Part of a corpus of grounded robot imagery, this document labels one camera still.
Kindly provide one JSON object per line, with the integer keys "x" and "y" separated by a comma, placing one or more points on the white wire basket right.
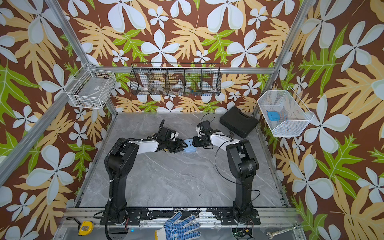
{"x": 294, "y": 113}

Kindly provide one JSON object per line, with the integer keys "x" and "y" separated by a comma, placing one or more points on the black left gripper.
{"x": 180, "y": 146}

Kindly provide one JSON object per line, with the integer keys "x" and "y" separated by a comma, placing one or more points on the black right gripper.
{"x": 196, "y": 143}

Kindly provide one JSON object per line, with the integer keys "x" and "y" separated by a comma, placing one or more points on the white wire basket left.
{"x": 90, "y": 87}

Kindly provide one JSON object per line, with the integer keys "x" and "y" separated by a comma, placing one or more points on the blue dotted work glove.
{"x": 177, "y": 229}

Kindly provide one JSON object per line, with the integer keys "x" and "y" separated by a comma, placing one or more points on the black wire basket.
{"x": 179, "y": 79}

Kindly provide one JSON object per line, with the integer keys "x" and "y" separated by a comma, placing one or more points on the blue object in basket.
{"x": 273, "y": 116}

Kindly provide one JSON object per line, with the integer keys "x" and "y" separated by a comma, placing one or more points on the yellow tape measure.
{"x": 85, "y": 228}

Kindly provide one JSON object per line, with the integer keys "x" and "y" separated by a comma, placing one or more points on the silver spanner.
{"x": 271, "y": 235}

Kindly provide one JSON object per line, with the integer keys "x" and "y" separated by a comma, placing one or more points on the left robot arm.
{"x": 120, "y": 160}

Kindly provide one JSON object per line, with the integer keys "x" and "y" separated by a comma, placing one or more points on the white wire basket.
{"x": 294, "y": 113}
{"x": 90, "y": 87}

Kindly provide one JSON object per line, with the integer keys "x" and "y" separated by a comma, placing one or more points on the black plastic tool case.
{"x": 238, "y": 122}

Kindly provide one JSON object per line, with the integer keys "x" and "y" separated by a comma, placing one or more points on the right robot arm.
{"x": 243, "y": 165}

